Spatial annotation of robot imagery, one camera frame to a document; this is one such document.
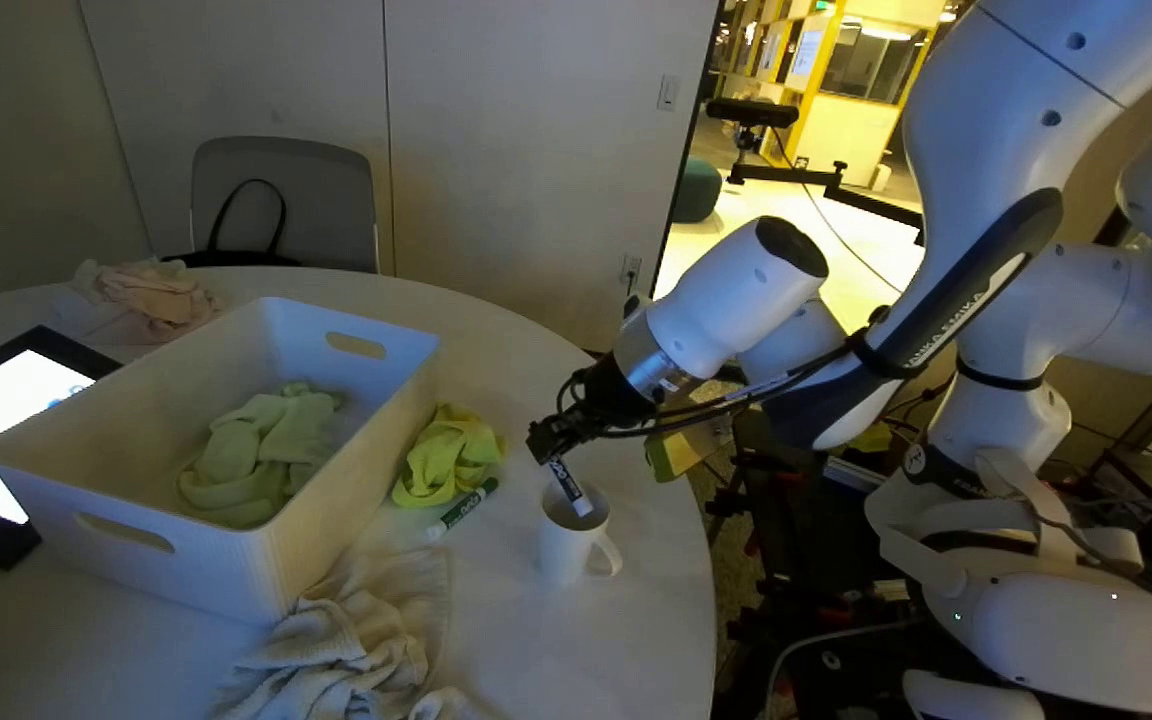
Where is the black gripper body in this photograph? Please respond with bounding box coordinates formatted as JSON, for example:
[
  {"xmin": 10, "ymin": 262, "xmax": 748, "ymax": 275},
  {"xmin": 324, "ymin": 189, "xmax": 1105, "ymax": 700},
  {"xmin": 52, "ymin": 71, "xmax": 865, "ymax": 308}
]
[{"xmin": 569, "ymin": 351, "xmax": 657, "ymax": 441}]

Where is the black Expo marker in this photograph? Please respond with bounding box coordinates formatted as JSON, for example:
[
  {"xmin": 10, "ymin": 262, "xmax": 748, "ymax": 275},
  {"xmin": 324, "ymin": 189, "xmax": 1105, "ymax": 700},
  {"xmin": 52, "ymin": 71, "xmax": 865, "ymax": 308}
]
[{"xmin": 543, "ymin": 458, "xmax": 599, "ymax": 524}]

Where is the green Expo marker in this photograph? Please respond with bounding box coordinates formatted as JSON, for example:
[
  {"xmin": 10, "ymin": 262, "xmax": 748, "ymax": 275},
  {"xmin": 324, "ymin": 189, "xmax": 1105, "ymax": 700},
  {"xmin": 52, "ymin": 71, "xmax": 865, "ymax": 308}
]
[{"xmin": 441, "ymin": 486, "xmax": 503, "ymax": 533}]

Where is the pale green towel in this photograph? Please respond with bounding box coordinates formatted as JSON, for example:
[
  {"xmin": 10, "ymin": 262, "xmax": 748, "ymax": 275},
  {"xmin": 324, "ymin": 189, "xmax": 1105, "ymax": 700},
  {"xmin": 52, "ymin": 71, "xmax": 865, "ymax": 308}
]
[{"xmin": 171, "ymin": 383, "xmax": 354, "ymax": 533}]

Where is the white cup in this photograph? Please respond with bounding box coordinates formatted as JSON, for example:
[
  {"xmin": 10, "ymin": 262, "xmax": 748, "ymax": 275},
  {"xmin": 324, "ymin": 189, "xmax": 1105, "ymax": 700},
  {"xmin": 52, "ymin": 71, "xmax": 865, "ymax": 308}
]
[{"xmin": 535, "ymin": 478, "xmax": 626, "ymax": 593}]

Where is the white waffle towel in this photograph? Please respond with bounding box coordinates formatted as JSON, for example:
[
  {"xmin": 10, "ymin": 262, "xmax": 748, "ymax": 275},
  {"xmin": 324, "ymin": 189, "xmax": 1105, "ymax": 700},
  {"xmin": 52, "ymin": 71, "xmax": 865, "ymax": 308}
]
[{"xmin": 212, "ymin": 544, "xmax": 474, "ymax": 720}]

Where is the white plastic basket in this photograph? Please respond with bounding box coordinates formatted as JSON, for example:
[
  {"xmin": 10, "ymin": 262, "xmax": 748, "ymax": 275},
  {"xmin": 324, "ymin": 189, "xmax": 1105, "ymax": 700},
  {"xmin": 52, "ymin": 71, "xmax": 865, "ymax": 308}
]
[{"xmin": 0, "ymin": 292, "xmax": 443, "ymax": 627}]

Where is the bright yellow cloth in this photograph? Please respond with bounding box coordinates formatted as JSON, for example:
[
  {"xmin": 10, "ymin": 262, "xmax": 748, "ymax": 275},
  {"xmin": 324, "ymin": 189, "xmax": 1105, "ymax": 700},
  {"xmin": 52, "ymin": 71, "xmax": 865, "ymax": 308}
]
[{"xmin": 386, "ymin": 405, "xmax": 512, "ymax": 521}]

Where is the grey office chair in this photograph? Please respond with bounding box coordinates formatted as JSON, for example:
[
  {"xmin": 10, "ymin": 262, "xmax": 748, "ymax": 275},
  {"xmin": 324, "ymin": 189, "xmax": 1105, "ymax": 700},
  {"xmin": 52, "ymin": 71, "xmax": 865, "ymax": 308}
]
[{"xmin": 182, "ymin": 132, "xmax": 382, "ymax": 275}]

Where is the pink cloth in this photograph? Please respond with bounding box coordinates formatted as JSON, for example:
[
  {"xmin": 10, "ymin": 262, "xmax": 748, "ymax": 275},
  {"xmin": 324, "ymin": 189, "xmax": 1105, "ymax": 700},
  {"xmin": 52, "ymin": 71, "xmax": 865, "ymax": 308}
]
[{"xmin": 69, "ymin": 255, "xmax": 228, "ymax": 341}]

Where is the black camera stand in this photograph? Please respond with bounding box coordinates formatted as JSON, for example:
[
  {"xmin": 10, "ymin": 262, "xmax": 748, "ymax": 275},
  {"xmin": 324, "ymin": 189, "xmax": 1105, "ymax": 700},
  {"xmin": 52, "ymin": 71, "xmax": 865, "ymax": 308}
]
[{"xmin": 704, "ymin": 93, "xmax": 928, "ymax": 221}]

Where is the black bag strap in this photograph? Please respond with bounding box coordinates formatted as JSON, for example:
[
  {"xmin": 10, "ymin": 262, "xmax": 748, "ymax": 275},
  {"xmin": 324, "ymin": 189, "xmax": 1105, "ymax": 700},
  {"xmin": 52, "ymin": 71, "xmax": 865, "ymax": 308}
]
[{"xmin": 204, "ymin": 172, "xmax": 294, "ymax": 262}]

